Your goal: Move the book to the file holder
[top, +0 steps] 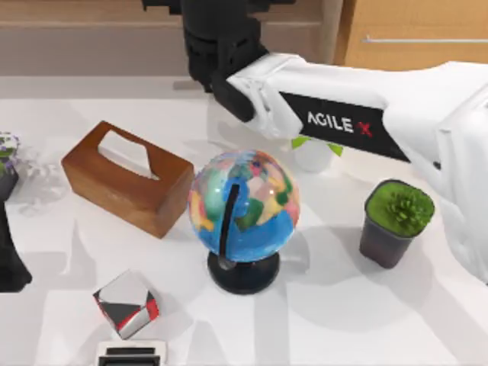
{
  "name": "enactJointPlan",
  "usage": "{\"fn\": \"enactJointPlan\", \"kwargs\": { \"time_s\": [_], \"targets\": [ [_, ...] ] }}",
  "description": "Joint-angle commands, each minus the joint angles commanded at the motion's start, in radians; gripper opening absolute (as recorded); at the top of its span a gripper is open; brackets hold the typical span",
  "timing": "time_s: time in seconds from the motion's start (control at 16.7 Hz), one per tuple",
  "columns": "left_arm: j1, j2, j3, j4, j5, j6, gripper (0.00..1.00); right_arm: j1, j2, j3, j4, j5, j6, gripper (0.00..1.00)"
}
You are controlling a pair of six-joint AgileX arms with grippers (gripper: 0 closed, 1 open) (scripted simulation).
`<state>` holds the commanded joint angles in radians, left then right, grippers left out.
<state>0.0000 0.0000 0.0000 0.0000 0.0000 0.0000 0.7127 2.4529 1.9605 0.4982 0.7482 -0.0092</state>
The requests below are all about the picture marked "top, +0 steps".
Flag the brown wooden tissue box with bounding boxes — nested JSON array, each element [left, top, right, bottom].
[[60, 120, 196, 240]]

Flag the green plant in dark pot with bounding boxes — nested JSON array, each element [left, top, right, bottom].
[[358, 179, 436, 270]]

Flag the white box with black slots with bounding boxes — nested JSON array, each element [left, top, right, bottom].
[[95, 339, 169, 366]]

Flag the purple flowers in dark pot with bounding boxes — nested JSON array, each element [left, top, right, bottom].
[[0, 130, 22, 204]]

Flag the colourful globe on black stand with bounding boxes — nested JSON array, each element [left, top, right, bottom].
[[188, 149, 301, 295]]

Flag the white pot with green leaves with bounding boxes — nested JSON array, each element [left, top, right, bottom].
[[291, 135, 345, 174]]

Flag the long metal handle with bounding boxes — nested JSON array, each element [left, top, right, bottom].
[[361, 35, 488, 44]]

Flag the wooden cupboard door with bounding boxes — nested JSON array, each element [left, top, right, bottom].
[[334, 0, 488, 72]]

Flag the red grey white cube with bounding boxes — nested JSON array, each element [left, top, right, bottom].
[[92, 268, 161, 341]]

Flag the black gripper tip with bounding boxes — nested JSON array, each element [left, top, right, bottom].
[[0, 201, 34, 294]]

